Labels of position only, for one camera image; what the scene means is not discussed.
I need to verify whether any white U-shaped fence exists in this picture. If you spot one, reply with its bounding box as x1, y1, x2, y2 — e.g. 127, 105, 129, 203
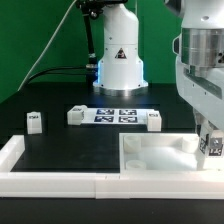
0, 135, 224, 199

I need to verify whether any white square tabletop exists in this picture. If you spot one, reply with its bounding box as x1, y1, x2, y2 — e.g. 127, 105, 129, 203
119, 133, 224, 172

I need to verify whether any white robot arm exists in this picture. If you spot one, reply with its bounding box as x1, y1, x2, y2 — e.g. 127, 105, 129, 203
94, 0, 224, 150

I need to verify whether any black cable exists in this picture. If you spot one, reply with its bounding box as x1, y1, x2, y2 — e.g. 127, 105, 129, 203
19, 66, 98, 91

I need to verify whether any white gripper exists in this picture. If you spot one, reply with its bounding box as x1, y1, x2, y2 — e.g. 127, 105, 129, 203
176, 63, 224, 149

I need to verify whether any white cable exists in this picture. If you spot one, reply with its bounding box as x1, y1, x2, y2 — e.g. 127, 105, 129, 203
17, 0, 78, 92

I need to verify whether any tag marker sheet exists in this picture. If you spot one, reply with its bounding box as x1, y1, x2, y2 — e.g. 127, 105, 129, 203
82, 108, 152, 125

